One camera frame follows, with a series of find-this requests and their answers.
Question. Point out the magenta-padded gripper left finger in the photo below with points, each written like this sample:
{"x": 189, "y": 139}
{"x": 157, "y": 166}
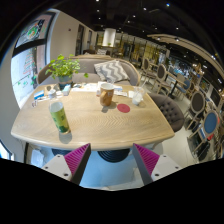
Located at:
{"x": 77, "y": 159}

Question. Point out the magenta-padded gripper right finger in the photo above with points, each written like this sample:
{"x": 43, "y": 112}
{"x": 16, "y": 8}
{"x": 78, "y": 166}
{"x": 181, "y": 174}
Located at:
{"x": 146, "y": 159}

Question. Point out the green-labelled clear drink bottle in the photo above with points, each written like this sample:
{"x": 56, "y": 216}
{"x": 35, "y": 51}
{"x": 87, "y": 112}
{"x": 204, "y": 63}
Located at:
{"x": 60, "y": 119}

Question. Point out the grey tufted armchair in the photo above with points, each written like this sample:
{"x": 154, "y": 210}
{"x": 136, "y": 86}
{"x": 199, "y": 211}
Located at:
{"x": 170, "y": 111}

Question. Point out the flat round red coaster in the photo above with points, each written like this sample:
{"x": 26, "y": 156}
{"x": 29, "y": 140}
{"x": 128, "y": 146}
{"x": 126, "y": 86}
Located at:
{"x": 123, "y": 108}

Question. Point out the tan mug with white inside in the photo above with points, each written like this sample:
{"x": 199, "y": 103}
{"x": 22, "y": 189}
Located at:
{"x": 106, "y": 97}

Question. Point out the pill blister pack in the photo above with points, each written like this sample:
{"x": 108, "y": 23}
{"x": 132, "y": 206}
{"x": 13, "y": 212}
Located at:
{"x": 34, "y": 104}

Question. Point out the light blue tissue pack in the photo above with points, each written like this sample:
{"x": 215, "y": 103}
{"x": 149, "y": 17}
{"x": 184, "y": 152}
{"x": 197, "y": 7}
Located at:
{"x": 66, "y": 89}

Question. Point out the printed paper menu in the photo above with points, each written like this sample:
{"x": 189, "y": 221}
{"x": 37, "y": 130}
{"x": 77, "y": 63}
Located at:
{"x": 86, "y": 87}

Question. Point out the white flat box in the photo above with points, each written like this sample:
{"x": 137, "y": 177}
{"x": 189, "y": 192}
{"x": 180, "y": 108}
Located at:
{"x": 120, "y": 90}

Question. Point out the small blue white box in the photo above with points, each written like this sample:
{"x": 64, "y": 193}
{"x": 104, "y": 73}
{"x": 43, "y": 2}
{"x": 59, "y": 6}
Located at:
{"x": 39, "y": 94}

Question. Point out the wooden cutout table sign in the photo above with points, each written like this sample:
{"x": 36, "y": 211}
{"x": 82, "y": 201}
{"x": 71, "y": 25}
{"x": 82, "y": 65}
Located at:
{"x": 50, "y": 88}

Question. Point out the group of dining chairs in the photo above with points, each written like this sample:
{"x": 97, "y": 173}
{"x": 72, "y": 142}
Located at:
{"x": 197, "y": 101}

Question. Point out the green potted plant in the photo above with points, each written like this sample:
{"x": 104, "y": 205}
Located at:
{"x": 63, "y": 68}

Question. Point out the grey curved sofa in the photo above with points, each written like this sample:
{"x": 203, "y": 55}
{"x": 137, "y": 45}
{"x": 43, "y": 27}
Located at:
{"x": 87, "y": 65}

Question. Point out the grey white chevron pillow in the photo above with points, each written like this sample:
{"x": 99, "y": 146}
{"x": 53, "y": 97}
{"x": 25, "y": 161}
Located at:
{"x": 111, "y": 70}

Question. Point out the window with festive stickers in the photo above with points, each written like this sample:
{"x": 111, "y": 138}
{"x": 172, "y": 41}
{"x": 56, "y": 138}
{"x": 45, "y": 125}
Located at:
{"x": 28, "y": 63}

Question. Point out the white round column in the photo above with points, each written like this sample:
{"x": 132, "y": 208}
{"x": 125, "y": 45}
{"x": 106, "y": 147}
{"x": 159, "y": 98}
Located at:
{"x": 109, "y": 36}

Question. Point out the group of ceiling spotlights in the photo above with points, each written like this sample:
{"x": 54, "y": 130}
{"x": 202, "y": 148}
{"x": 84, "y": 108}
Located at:
{"x": 167, "y": 5}

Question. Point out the black ribbed table pedestal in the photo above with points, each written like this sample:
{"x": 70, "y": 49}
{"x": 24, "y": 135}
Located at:
{"x": 114, "y": 155}

